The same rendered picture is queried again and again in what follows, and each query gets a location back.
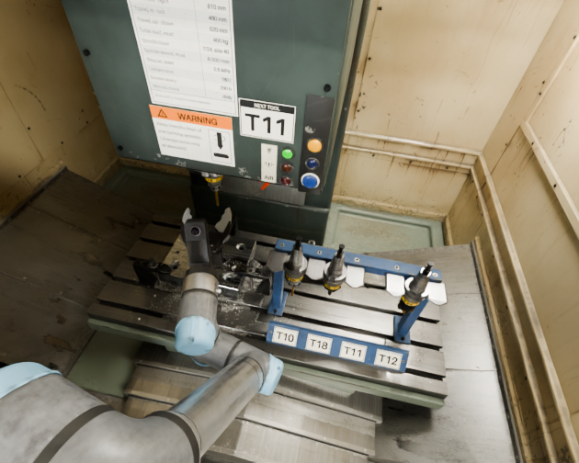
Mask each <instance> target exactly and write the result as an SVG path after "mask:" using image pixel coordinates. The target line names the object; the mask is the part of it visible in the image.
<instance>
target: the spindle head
mask: <svg viewBox="0 0 579 463"><path fill-rule="evenodd" d="M61 1H62V5H63V8H64V11H65V14H66V16H67V18H68V21H69V23H70V26H71V29H72V32H73V34H74V38H75V41H76V43H77V46H78V49H79V51H80V53H81V56H82V59H83V61H84V64H85V68H86V70H87V73H88V76H89V79H90V81H91V84H92V86H93V88H94V91H95V94H96V98H97V101H98V104H99V106H100V108H101V111H102V114H103V116H104V119H105V121H106V124H107V126H108V131H109V134H110V136H111V139H112V141H113V144H114V146H115V149H116V152H117V154H118V156H119V157H124V158H130V159H135V160H140V161H145V162H151V163H156V164H165V165H171V166H176V167H181V168H187V169H192V170H197V171H202V172H207V173H213V174H218V175H227V176H232V177H238V178H243V179H248V180H254V181H259V182H264V183H269V184H274V185H280V186H282V185H281V184H280V182H279V178H280V177H281V176H282V175H288V176H290V177H291V178H292V185H291V186H289V187H295V188H298V185H299V176H300V167H301V148H302V139H303V130H304V120H305V110H306V101H307V95H313V96H325V97H331V98H335V105H334V111H333V117H332V123H331V129H330V134H329V140H328V146H327V152H326V157H325V163H324V174H323V180H322V185H321V191H320V192H321V193H322V192H323V188H324V185H325V183H326V179H327V175H328V170H329V166H330V162H331V158H332V153H333V149H334V145H335V136H336V133H337V128H338V123H339V119H340V115H341V110H342V106H343V102H344V97H345V93H346V85H347V81H348V76H349V72H350V68H351V63H352V58H353V52H354V48H355V43H356V37H357V33H358V23H359V18H360V13H361V7H362V3H363V0H232V7H233V39H234V56H235V72H236V88H237V105H238V117H235V116H229V115H223V114H217V113H211V112H206V111H200V110H194V109H188V108H182V107H171V106H166V105H160V104H155V103H153V102H152V99H151V95H150V91H149V87H148V84H147V80H146V76H145V72H144V69H143V65H142V58H141V54H140V50H139V46H138V42H137V39H136V35H135V31H134V27H133V24H132V20H131V13H130V10H129V6H128V2H127V0H61ZM239 97H241V98H247V99H254V100H259V101H266V102H271V103H278V104H283V105H290V106H295V107H296V115H295V127H294V140H293V143H288V142H283V141H272V140H267V139H260V138H255V137H249V136H244V135H241V131H240V113H239ZM149 105H153V106H159V107H170V108H175V109H181V110H187V111H193V112H198V113H204V114H211V115H216V116H222V117H227V118H232V125H233V150H234V163H235V167H234V166H229V165H223V164H214V163H208V162H202V161H198V160H192V159H187V158H181V157H176V156H171V155H165V154H161V150H160V146H159V142H158V139H157V135H156V131H155V127H154V124H153V117H152V113H151V110H150V107H149ZM261 143H264V144H269V145H275V146H278V154H277V179H276V183H270V182H266V181H261ZM284 147H290V148H291V149H293V151H294V152H295V155H294V158H293V159H291V160H286V159H284V158H282V156H281V155H280V151H281V149H282V148H284ZM282 162H290V163H291V164H292V165H293V167H294V169H293V171H292V173H290V174H285V173H283V172H282V171H281V170H280V168H279V166H280V164H281V163H282Z"/></svg>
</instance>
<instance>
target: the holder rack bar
mask: <svg viewBox="0 0 579 463"><path fill-rule="evenodd" d="M294 244H295V242H292V241H287V240H282V239H278V240H277V243H276V246H275V251H281V252H285V253H288V254H289V255H290V253H291V250H292V247H293V245H294ZM301 245H302V247H303V256H304V257H305V258H306V260H308V257H312V258H317V259H322V260H325V261H326V263H327V264H328V263H329V262H331V261H332V259H333V257H334V255H335V252H337V250H334V249H329V248H324V247H320V246H315V245H310V244H306V243H302V244H301ZM289 255H288V256H289ZM344 255H345V262H344V266H345V267H346V265H354V266H359V267H364V268H365V272H367V273H371V274H376V275H381V276H385V273H392V274H396V275H401V276H404V278H405V280H407V279H408V278H410V277H412V278H414V277H415V276H416V274H417V273H418V272H419V271H420V270H421V269H422V268H424V267H423V266H419V265H410V264H406V263H401V262H396V261H391V260H386V259H381V258H377V257H372V256H367V255H362V254H353V253H349V252H344ZM429 281H434V282H438V283H441V282H442V276H441V270H438V269H434V268H431V276H430V278H429Z"/></svg>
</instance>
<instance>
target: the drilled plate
mask: <svg viewBox="0 0 579 463"><path fill-rule="evenodd" d="M235 245H236V247H237V248H236V247H235ZM181 246H182V248H181ZM221 247H222V252H223V254H222V267H221V269H217V270H216V271H217V272H218V274H219V280H218V281H219V288H220V289H221V293H219V294H223V295H228V296H232V297H236V298H239V296H240V293H241V290H242V287H243V285H244V281H245V278H246V277H244V276H240V275H237V274H236V273H234V274H235V275H234V276H235V277H233V274H232V273H233V272H234V271H233V270H234V269H235V268H234V266H235V265H236V267H237V266H239V265H249V263H250V262H252V260H253V257H254V255H255V250H256V241H255V240H250V239H245V238H241V237H235V236H231V235H230V237H229V239H228V241H227V242H226V243H224V244H223V245H222V246H221ZM180 248H181V249H180ZM245 248H246V249H245ZM182 249H183V250H182ZM241 250H242V251H241ZM240 251H241V252H240ZM174 252H175V253H174ZM178 252H180V253H179V254H178ZM181 252H182V253H181ZM228 255H229V256H228ZM174 257H175V258H174ZM177 259H178V260H177ZM229 259H230V260H229ZM176 260H177V261H176ZM172 261H174V262H173V263H174V264H172ZM178 261H180V262H178ZM227 261H228V262H227ZM184 262H186V264H185V263H184ZM233 262H234V263H233ZM237 262H238V263H239V264H238V263H237ZM179 263H181V264H179ZM224 263H225V265H224ZM164 264H167V265H170V267H171V268H172V269H174V271H175V272H174V271H171V273H170V274H166V275H163V274H158V273H157V275H158V276H159V279H160V281H164V282H167V283H172V284H177V285H180V286H183V280H184V278H185V275H186V272H185V271H183V269H184V270H186V271H188V270H189V263H188V258H187V247H186V246H185V243H183V241H182V238H181V235H180V234H179V236H178V238H177V239H176V242H175V244H174V245H173V247H172V249H171V250H170V252H169V254H168V255H167V257H166V259H165V260H164ZM237 264H238V265H237ZM180 267H181V268H180ZM231 268H233V269H231ZM177 269H178V270H177ZM219 270H220V271H219ZM232 271H233V272H232ZM224 273H226V275H224ZM222 276H223V278H222ZM227 281H228V282H227Z"/></svg>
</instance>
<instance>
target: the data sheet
mask: <svg viewBox="0 0 579 463"><path fill-rule="evenodd" d="M127 2H128V6H129V10H130V13H131V20H132V24H133V27H134V31H135V35H136V39H137V42H138V46H139V50H140V54H141V58H142V65H143V69H144V72H145V76H146V80H147V84H148V87H149V91H150V95H151V99H152V102H153V103H155V104H160V105H166V106H171V107H182V108H188V109H194V110H200V111H206V112H211V113H217V114H223V115H229V116H235V117H238V105H237V88H236V72H235V56H234V39H233V7H232V0H127Z"/></svg>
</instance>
